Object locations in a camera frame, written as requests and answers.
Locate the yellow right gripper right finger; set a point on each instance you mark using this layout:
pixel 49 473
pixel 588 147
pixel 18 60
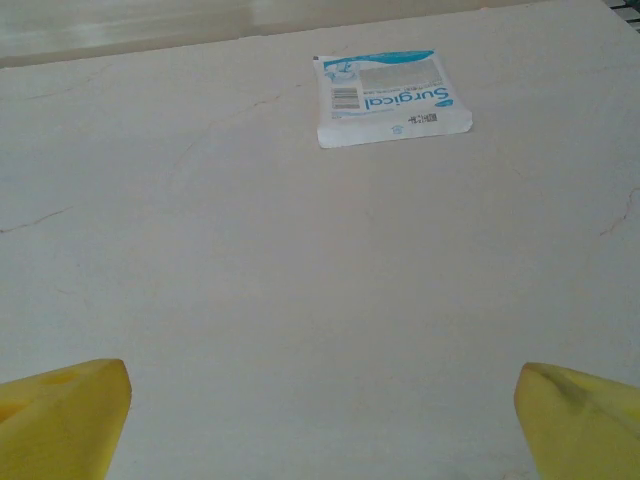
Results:
pixel 585 430

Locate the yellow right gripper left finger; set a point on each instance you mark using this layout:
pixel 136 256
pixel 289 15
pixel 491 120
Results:
pixel 55 425

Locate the white blue surgical mask packet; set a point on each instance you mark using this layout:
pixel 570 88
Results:
pixel 390 100

